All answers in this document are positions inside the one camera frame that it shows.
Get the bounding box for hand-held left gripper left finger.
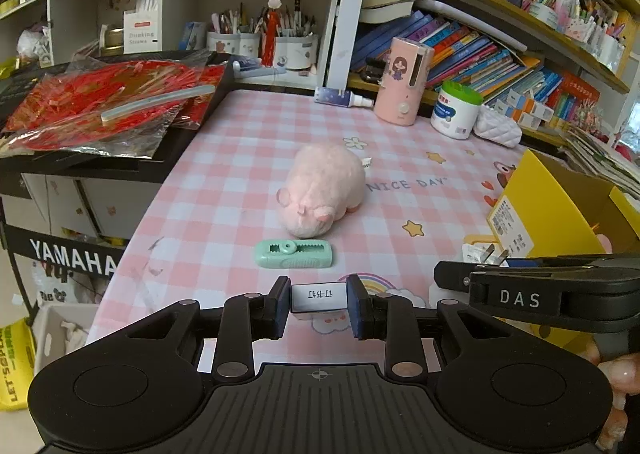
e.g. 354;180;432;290
122;275;294;383

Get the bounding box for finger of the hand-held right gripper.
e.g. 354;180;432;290
507;253;640;270
434;260;501;291

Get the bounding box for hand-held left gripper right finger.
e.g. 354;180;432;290
346;274;516;381

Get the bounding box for white charger plug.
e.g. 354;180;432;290
462;243;510;267

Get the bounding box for small white staple box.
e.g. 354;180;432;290
291;283;348;321

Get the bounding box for pink chick plush toy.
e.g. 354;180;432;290
590;221;613;255

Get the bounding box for yellow cardboard box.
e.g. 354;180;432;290
487;149;640;352

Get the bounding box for person's right hand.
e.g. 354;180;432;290
582;337;640;452

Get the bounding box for mint green staple remover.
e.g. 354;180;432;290
255;239;333;269

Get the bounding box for pink hamster plush toy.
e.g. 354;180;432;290
276;144;367;239

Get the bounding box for stack of paper booklets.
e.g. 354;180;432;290
562;127;640;205

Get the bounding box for white quilted purse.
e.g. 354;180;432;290
472;104;523;149

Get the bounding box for pink checkered tablecloth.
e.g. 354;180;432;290
87;89;616;385

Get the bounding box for colourful sparkly bundle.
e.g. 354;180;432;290
575;104;608;142

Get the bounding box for white jar green lid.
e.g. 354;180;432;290
431;81;484;140

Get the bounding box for red box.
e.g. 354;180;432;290
555;74;601;122

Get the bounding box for pink cylinder dispenser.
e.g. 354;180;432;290
374;37;435;127

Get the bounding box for white storage cabinet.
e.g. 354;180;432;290
20;174;166;245

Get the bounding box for small spray bottle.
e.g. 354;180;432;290
314;87;375;109

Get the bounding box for row of colourful books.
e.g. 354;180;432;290
350;9;563;105

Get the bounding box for small black box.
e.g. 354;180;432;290
360;58;387;84

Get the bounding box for white plastic bag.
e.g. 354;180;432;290
30;259;116;306

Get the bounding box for white desk organizer with pens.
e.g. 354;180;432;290
567;9;626;75

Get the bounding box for white plastic bin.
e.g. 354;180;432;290
32;303;101;375

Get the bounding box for pale grey flat stick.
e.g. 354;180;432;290
100;84;216;125

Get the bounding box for grey long bar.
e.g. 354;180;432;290
414;0;528;52

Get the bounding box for black electronic keyboard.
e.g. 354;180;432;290
0;50;236;285

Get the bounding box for white round tub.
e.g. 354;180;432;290
529;2;558;25

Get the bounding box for large white pen cup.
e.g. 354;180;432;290
274;33;320;71

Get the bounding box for small white pen cup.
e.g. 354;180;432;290
207;29;241;55
239;31;262;58

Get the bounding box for pink bottle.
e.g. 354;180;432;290
556;0;576;32

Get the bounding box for red tassel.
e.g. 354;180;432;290
261;0;281;68

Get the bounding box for yellow plastic bag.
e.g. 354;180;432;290
0;318;37;411

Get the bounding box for blue white small carton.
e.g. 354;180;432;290
182;22;207;51

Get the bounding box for bunch of pens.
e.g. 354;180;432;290
210;0;318;38

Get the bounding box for white bookshelf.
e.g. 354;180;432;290
325;0;640;145

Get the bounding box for red foil packets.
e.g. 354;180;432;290
0;59;226;157

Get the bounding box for white red-label box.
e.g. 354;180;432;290
122;0;161;54

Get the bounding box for round metal tin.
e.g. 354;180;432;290
100;24;125;55

